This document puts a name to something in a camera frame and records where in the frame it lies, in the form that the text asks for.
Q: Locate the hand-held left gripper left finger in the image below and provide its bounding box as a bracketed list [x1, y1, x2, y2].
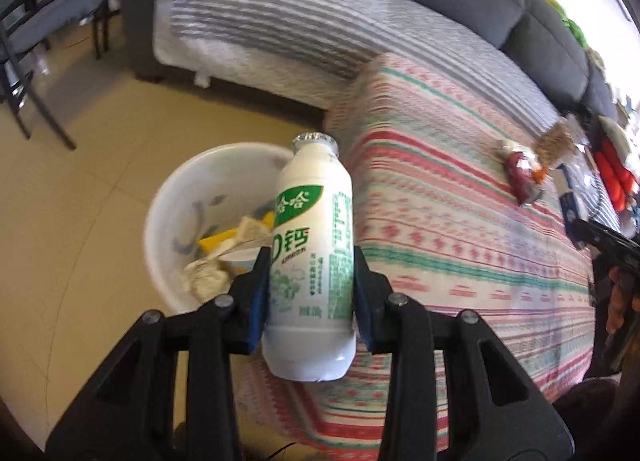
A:
[45, 246, 274, 461]

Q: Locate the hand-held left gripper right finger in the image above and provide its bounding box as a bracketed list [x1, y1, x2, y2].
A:
[352, 245, 576, 461]

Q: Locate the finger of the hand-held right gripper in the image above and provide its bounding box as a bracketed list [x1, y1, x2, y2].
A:
[572, 218, 640, 273]

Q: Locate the white printed paper wrapper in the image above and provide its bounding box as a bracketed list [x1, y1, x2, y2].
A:
[220, 216, 266, 262]

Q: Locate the yellow foil packet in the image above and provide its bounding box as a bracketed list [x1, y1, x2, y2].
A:
[197, 211, 276, 255]

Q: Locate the white green-label bottle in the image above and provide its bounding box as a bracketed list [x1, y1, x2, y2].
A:
[261, 131, 359, 383]

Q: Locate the white plastic bin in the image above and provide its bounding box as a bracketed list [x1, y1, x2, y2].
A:
[145, 142, 301, 315]

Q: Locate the person's right hand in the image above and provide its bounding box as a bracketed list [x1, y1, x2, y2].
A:
[606, 268, 632, 337]

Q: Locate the blue and white carton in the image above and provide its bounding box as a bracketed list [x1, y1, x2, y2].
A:
[557, 164, 596, 248]

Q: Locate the orange pumpkin cushion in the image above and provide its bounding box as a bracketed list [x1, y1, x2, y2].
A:
[595, 138, 639, 212]

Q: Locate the red snack wrapper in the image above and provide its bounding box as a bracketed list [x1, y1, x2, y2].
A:
[506, 151, 546, 206]

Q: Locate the white pillow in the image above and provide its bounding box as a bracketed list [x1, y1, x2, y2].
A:
[597, 116, 636, 157]

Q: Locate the brown snack packet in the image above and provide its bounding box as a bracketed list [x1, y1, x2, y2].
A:
[537, 118, 576, 165]

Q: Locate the red green patterned tablecloth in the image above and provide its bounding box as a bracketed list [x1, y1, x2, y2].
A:
[232, 52, 601, 448]

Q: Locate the green plush toy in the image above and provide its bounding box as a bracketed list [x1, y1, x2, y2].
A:
[560, 11, 586, 42]

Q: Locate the grey striped sofa cover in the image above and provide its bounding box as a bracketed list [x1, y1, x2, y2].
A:
[152, 0, 567, 143]

